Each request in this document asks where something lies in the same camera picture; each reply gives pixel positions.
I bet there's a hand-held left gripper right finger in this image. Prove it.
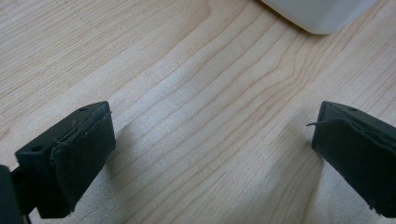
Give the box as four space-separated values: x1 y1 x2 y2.
305 100 396 218

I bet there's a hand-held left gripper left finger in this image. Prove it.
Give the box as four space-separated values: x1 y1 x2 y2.
14 100 117 219

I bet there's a white plastic container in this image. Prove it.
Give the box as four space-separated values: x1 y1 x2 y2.
260 0 378 35

